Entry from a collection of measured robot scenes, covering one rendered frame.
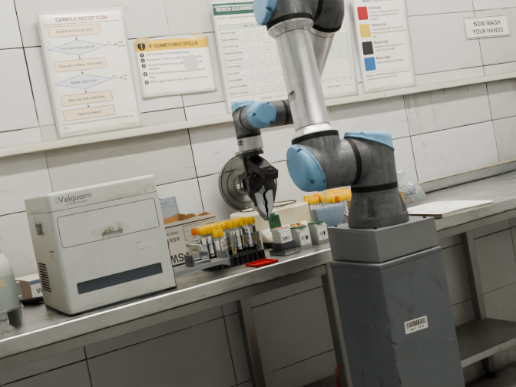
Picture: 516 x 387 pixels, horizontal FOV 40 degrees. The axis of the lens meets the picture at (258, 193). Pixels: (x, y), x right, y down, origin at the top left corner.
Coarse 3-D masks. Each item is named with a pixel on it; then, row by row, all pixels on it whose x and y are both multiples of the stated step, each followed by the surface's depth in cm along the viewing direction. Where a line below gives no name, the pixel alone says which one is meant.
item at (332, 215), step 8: (320, 208) 218; (328, 208) 219; (336, 208) 220; (344, 208) 221; (312, 216) 221; (320, 216) 218; (328, 216) 219; (336, 216) 220; (328, 224) 219; (336, 224) 220
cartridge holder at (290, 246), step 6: (294, 240) 204; (276, 246) 204; (282, 246) 202; (288, 246) 203; (294, 246) 204; (270, 252) 207; (276, 252) 204; (282, 252) 202; (288, 252) 201; (294, 252) 202
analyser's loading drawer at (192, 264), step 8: (184, 256) 189; (192, 256) 185; (200, 256) 191; (208, 256) 187; (224, 256) 191; (192, 264) 186; (200, 264) 186; (208, 264) 186; (216, 264) 188; (224, 264) 192; (176, 272) 182; (184, 272) 183
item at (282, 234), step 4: (276, 228) 206; (280, 228) 204; (284, 228) 204; (288, 228) 205; (272, 232) 206; (276, 232) 203; (280, 232) 202; (284, 232) 203; (288, 232) 204; (276, 236) 204; (280, 236) 202; (284, 236) 203; (288, 236) 204; (276, 240) 204; (280, 240) 202; (284, 240) 203; (288, 240) 204
